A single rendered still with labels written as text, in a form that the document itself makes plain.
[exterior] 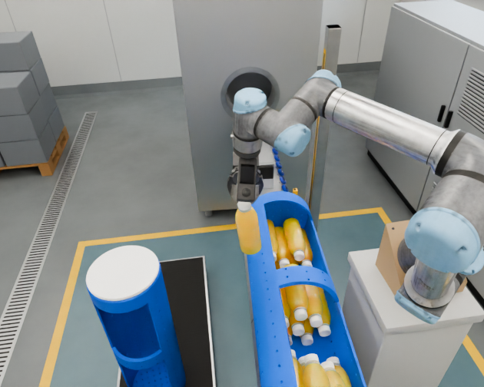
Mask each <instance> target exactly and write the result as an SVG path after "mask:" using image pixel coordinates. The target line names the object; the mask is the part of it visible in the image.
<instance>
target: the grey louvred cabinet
mask: <svg viewBox="0 0 484 387"><path fill-rule="evenodd" d="M374 101H375V102H378V103H380V104H383V105H386V106H387V107H390V108H393V109H395V110H398V111H401V112H403V113H405V114H408V115H410V116H413V117H416V118H418V119H420V120H422V121H425V122H428V123H430V124H433V125H436V126H437V127H441V128H443V129H445V130H448V131H456V130H458V129H460V130H462V131H466V132H468V133H470V134H473V135H476V136H477V137H479V138H481V139H483V140H484V12H483V11H480V10H478V9H476V8H473V7H470V6H468V5H464V4H462V3H459V2H456V1H453V0H437V1H424V2H401V3H394V5H393V6H392V7H391V12H390V19H389V23H388V28H387V32H386V40H385V44H384V48H383V56H382V60H381V65H380V72H379V77H378V81H377V85H376V93H375V97H374ZM366 148H367V149H368V153H367V154H368V156H369V157H370V159H371V160H372V161H373V163H374V164H375V165H376V166H377V167H378V169H379V170H380V172H381V173H382V174H383V176H384V177H385V178H386V179H387V181H388V182H389V183H390V185H391V186H392V188H393V189H394V190H395V191H396V193H397V194H398V195H399V197H400V198H401V199H402V201H403V202H404V204H405V205H406V206H407V207H408V208H409V210H410V211H411V213H412V214H413V215H414V214H415V213H417V212H418V210H419V209H420V207H421V206H422V205H423V204H424V202H425V201H426V199H427V198H428V196H429V195H430V194H431V193H432V191H433V189H434V188H435V187H436V185H437V184H438V183H439V181H440V180H441V179H442V178H441V177H439V176H437V175H435V174H434V173H433V171H432V168H431V167H430V166H428V165H426V164H424V163H422V162H419V161H417V160H415V159H413V158H411V157H408V156H406V155H405V154H401V153H400V152H398V151H396V150H393V149H391V148H389V147H387V146H384V145H382V144H380V143H378V142H375V141H373V140H371V139H369V138H368V137H367V138H366ZM483 251H484V246H483ZM466 279H467V284H466V285H467V286H468V287H469V289H470V290H471V292H472V293H473V295H474V296H475V297H476V298H477V300H478V301H479V302H480V304H481V305H482V307H483V308H484V266H483V268H482V269H481V270H480V271H479V272H478V273H475V274H473V275H467V277H466Z"/></svg>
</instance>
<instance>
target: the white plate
mask: <svg viewBox="0 0 484 387"><path fill-rule="evenodd" d="M158 271H159V262H158V259H157V257H156V255H155V254H154V253H153V252H152V251H150V250H149V249H147V248H145V247H142V246H120V247H118V248H115V249H113V250H109V251H108V252H106V253H104V254H102V255H101V256H100V257H98V258H97V259H96V260H95V261H94V262H93V263H92V265H91V266H90V268H89V270H88V272H87V276H86V283H87V287H88V289H89V291H90V292H91V293H92V294H93V295H94V296H96V297H98V298H99V299H103V300H107V301H120V300H124V299H130V298H131V297H134V296H136V295H138V294H140V293H142V292H144V291H145V290H146V289H147V288H148V287H149V286H150V285H151V284H152V283H153V282H154V281H155V279H156V277H157V275H158Z"/></svg>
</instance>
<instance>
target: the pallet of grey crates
mask: <svg viewBox="0 0 484 387"><path fill-rule="evenodd" d="M68 139H69V135H68V131H67V128H66V126H64V123H63V120H62V118H61V114H60V111H59V109H58V106H57V104H56V101H55V97H54V95H53V92H52V89H51V85H50V83H49V79H48V76H47V73H46V70H45V66H44V64H43V61H42V59H41V55H40V53H39V51H38V47H37V45H36V42H35V38H34V35H33V33H32V31H13V32H0V173H1V171H2V170H4V169H12V168H21V167H37V166H38V168H39V170H40V172H41V175H42V176H51V175H53V173H54V172H55V168H56V167H57V164H58V162H59V159H60V157H61V155H62V152H63V150H64V149H65V145H66V144H67V142H68Z"/></svg>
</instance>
